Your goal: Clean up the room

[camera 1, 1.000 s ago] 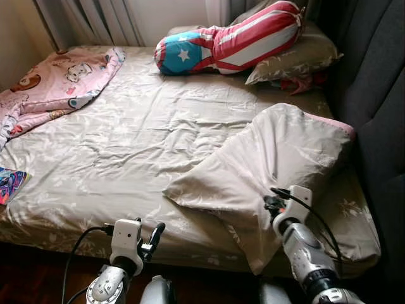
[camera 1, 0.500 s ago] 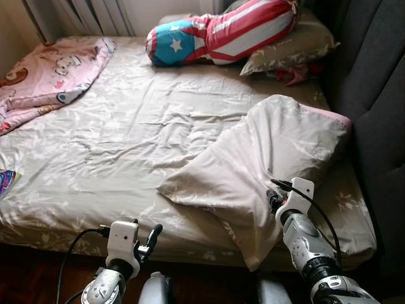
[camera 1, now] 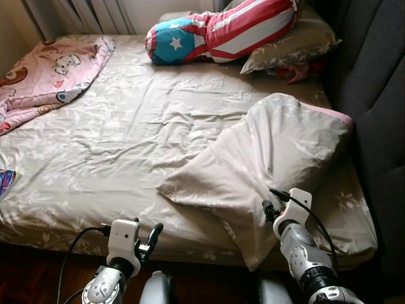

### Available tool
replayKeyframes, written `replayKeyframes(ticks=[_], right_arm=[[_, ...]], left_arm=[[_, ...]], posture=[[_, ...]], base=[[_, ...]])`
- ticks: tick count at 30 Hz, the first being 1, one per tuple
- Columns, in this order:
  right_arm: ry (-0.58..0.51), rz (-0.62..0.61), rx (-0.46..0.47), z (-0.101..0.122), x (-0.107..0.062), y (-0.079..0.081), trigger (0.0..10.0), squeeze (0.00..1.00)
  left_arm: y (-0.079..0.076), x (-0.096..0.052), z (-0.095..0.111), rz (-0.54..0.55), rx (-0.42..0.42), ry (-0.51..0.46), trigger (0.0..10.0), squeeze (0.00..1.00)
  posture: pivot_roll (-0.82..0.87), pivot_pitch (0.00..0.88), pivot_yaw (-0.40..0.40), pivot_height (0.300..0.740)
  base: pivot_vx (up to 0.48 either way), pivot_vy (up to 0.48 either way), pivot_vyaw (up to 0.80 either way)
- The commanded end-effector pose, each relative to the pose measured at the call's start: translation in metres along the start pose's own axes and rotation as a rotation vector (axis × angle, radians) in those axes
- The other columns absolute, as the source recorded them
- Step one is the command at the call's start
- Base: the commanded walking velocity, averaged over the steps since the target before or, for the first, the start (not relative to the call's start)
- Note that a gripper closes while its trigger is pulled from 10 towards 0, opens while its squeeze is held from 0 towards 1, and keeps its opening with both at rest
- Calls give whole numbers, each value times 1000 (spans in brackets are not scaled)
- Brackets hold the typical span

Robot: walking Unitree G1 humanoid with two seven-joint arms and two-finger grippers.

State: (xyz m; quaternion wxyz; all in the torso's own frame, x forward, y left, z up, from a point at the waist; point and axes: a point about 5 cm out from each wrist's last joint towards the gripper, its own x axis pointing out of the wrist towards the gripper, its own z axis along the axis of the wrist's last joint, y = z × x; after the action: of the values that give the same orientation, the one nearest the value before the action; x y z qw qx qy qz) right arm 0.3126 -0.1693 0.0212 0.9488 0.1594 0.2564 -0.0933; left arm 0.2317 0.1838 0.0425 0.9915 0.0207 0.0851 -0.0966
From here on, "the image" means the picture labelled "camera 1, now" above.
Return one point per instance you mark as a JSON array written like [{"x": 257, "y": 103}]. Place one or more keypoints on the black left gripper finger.
[
  {"x": 155, "y": 234},
  {"x": 137, "y": 223}
]

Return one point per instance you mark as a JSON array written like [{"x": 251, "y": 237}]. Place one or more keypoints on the pink cartoon print blanket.
[{"x": 44, "y": 82}]

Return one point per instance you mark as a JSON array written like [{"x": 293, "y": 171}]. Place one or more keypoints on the small grey floral pillow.
[{"x": 304, "y": 44}]

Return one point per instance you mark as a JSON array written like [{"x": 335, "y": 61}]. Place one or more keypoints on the large grey pillow pink edge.
[{"x": 266, "y": 152}]

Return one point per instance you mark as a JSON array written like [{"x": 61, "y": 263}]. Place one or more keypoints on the silver left robot leg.
[{"x": 157, "y": 290}]

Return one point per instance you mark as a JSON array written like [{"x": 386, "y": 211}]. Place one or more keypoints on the pink red fabric item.
[{"x": 294, "y": 73}]

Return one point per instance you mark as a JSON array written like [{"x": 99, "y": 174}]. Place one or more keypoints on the dark grey padded headboard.
[{"x": 373, "y": 95}]

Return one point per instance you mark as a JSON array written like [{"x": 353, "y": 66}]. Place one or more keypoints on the red white blue star pillow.
[{"x": 221, "y": 31}]

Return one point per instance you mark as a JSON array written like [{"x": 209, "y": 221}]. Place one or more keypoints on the grey pleated curtain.
[{"x": 82, "y": 16}]

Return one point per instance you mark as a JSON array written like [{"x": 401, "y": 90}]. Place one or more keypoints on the bed with grey floral sheet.
[{"x": 126, "y": 139}]

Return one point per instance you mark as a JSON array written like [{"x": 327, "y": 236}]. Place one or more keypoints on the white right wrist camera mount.
[{"x": 297, "y": 202}]

